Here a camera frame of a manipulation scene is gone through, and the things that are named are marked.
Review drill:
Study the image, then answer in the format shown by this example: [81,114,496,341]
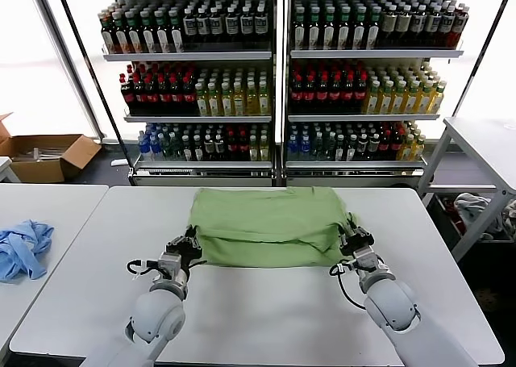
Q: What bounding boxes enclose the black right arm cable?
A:
[329,261,368,312]

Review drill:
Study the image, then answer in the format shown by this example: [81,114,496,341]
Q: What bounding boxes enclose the red drink bottle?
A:
[451,4,471,49]

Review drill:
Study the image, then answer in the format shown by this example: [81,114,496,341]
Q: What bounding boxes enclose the green polo shirt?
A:
[188,186,360,268]

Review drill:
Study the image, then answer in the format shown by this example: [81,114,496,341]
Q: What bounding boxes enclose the white-labelled dark drink bottle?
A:
[411,4,427,49]
[183,6,198,52]
[211,6,227,52]
[197,6,213,52]
[439,4,456,49]
[254,4,270,52]
[426,4,442,49]
[239,5,256,52]
[225,6,241,52]

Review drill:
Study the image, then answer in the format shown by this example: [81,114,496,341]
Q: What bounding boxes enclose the yellow juice bottle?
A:
[234,82,248,117]
[208,83,222,117]
[418,80,435,115]
[429,80,447,115]
[258,81,272,117]
[221,83,235,117]
[393,80,408,115]
[246,82,260,117]
[406,80,421,115]
[366,80,382,115]
[195,83,210,117]
[380,80,395,115]

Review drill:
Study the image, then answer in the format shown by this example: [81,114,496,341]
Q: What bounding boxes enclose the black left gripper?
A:
[164,225,202,265]

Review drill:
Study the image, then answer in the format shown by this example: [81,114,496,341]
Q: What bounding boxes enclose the grey beverage shelf rack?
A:
[281,0,465,189]
[78,0,283,189]

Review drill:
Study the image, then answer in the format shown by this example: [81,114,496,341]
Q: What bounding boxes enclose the black slanted frame pole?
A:
[451,0,516,118]
[53,0,136,171]

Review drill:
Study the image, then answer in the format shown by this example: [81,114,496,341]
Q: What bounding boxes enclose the white furniture corner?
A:
[0,156,21,184]

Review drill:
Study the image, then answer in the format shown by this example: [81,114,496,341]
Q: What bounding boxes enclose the white slanted window beam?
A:
[32,0,108,144]

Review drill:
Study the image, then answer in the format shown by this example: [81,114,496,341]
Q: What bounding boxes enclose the open cardboard box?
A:
[0,112,102,184]

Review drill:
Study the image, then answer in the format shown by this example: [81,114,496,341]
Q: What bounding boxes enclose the brown-capped tea bottle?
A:
[100,14,117,55]

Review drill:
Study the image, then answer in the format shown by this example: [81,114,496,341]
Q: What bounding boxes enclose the grey white garment pile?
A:
[453,192,505,239]

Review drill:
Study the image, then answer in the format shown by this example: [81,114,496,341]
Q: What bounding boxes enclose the red garment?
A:
[442,197,467,233]

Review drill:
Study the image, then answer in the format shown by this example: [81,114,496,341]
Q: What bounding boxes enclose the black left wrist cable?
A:
[127,259,162,282]

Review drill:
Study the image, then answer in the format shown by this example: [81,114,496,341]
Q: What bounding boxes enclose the crumpled light blue garment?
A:
[0,219,56,284]

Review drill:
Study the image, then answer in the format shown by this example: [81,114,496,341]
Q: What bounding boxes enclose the beige-labelled dark drink bottle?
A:
[396,4,412,49]
[381,4,397,49]

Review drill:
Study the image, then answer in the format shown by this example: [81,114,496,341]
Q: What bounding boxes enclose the green-capped dark tea bottle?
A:
[366,6,382,51]
[113,12,129,55]
[336,6,352,51]
[306,6,323,51]
[292,6,307,51]
[155,11,171,55]
[140,11,156,55]
[127,11,143,55]
[352,6,367,51]
[322,6,337,51]
[169,11,185,54]

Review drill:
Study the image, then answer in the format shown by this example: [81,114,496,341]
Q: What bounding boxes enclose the patterned dark garment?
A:
[501,199,516,239]

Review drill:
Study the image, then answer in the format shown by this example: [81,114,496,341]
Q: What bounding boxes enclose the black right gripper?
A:
[337,216,375,260]

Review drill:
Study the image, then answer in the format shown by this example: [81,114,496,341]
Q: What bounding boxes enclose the black clothes crate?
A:
[426,193,516,245]

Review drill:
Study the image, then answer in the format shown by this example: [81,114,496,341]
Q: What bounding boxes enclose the grey side table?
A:
[417,116,516,263]

